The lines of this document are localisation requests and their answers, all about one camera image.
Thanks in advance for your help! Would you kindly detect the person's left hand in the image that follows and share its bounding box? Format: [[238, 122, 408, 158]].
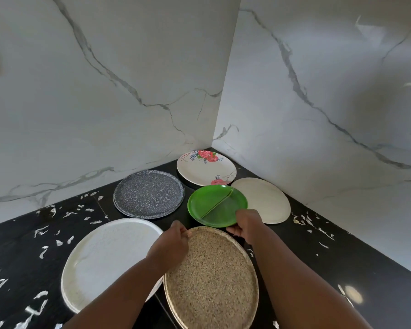
[[146, 221, 193, 275]]

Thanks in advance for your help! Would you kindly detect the person's right hand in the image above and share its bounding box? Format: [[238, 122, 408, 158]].
[[226, 208, 264, 246]]

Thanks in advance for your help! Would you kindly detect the plain beige small plate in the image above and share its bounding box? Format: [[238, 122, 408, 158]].
[[230, 177, 292, 225]]

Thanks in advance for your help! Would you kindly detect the green plate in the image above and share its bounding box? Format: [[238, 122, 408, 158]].
[[187, 184, 248, 228]]

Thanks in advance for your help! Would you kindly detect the beige speckled round plate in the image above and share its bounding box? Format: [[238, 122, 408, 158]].
[[163, 226, 259, 329]]

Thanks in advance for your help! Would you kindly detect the grey speckled steel plate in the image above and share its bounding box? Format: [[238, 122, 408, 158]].
[[113, 170, 185, 220]]

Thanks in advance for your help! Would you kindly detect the large white plate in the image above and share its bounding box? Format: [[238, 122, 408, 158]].
[[61, 218, 165, 314]]

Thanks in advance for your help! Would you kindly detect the white pink flower plate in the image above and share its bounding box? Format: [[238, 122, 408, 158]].
[[176, 149, 237, 187]]

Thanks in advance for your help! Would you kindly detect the person's right forearm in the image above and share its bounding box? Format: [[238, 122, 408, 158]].
[[248, 222, 374, 329]]

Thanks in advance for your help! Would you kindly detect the person's left forearm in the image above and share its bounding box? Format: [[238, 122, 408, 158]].
[[63, 251, 179, 329]]

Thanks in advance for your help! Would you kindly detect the black countertop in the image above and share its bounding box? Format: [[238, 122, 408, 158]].
[[0, 147, 411, 329]]

